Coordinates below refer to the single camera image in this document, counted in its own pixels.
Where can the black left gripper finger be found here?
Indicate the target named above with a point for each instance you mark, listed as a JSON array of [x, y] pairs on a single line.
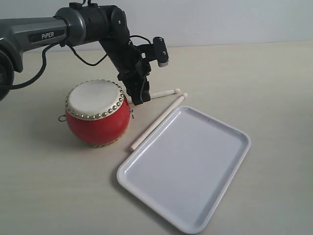
[[134, 91], [145, 90]]

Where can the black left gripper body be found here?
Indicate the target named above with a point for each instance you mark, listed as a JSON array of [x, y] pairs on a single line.
[[131, 70]]

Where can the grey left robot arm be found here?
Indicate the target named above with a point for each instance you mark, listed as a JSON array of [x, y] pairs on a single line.
[[73, 26]]

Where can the small red drum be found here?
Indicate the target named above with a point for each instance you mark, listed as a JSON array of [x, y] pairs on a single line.
[[97, 112]]

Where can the white rectangular plastic tray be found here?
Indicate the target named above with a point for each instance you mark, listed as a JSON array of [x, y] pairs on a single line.
[[184, 167]]

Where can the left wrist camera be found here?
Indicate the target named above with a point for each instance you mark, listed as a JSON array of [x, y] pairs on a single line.
[[158, 51]]

